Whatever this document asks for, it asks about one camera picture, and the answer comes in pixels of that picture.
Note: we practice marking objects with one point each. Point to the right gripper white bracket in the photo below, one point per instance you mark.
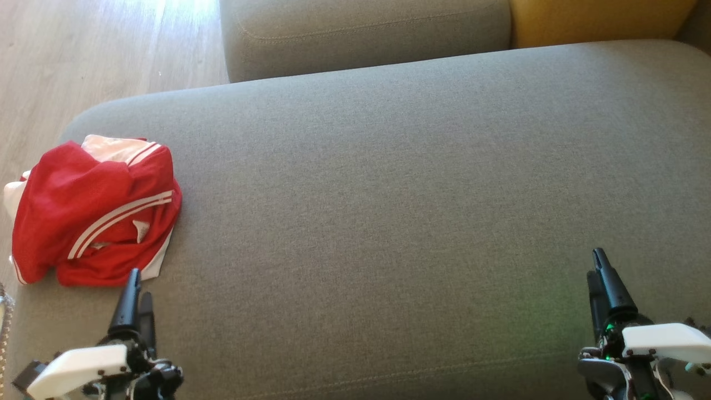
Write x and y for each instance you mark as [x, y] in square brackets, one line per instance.
[666, 341]

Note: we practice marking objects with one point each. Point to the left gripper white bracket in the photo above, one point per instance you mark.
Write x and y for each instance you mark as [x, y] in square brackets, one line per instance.
[78, 366]

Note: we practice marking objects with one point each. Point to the red shorts white side band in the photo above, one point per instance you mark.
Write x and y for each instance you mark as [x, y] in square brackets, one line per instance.
[114, 261]

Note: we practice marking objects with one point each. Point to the red white-sleeved jersey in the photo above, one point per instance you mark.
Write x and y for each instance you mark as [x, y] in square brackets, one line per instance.
[61, 194]

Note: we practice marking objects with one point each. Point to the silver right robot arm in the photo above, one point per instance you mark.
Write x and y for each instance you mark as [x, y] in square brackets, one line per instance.
[600, 376]

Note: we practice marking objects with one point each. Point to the woven laundry basket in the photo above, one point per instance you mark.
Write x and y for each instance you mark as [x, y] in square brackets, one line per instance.
[4, 333]

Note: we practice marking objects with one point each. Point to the grey fabric sofa seat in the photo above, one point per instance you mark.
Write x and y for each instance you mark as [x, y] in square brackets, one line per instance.
[389, 222]

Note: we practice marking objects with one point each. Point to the yellow cushion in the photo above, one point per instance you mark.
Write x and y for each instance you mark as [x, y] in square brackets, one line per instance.
[594, 22]

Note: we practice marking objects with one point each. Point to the grey sofa cushion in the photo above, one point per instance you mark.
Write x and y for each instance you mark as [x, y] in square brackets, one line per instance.
[361, 39]

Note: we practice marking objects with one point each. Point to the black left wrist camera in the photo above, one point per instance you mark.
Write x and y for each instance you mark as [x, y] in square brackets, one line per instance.
[30, 375]

